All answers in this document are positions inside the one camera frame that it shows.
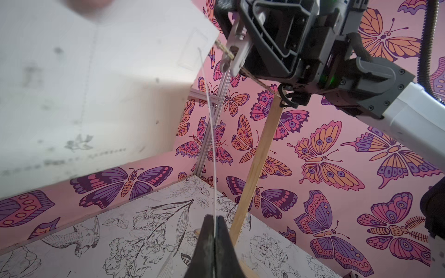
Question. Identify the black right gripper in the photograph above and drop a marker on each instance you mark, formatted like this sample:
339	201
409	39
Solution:
292	40

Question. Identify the wooden drying rack frame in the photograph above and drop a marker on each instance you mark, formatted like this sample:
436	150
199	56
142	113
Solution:
264	144

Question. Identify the aluminium frame profiles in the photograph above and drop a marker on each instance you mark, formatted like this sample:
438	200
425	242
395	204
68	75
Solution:
215	106

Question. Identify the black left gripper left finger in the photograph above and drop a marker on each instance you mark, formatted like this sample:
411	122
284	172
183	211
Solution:
203	262

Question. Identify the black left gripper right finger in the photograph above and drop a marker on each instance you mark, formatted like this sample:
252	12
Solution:
226	262

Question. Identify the white postcard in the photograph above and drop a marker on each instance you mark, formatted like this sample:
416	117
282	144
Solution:
85	88

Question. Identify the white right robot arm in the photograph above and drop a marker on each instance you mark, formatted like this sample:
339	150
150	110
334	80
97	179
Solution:
384	95

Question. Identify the grey clothespin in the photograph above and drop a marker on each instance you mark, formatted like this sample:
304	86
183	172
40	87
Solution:
239	44

